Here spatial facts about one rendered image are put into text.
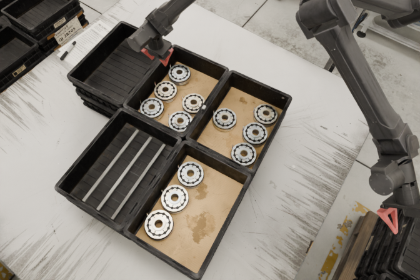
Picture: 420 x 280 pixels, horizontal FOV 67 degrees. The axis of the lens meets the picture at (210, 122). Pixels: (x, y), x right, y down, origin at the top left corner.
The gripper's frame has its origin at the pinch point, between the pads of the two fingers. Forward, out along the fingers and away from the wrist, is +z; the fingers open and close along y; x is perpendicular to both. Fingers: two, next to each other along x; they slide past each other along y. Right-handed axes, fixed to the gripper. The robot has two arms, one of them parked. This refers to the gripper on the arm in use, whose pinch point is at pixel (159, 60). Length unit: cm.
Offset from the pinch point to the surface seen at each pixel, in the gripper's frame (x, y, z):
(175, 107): -3.5, 7.7, 23.4
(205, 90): 10.9, 14.4, 23.7
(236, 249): -40, 59, 36
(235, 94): 16.6, 27.1, 23.9
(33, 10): 28, -133, 57
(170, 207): -42, 31, 20
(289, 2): 189, 1, 109
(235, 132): -1.1, 36.8, 23.7
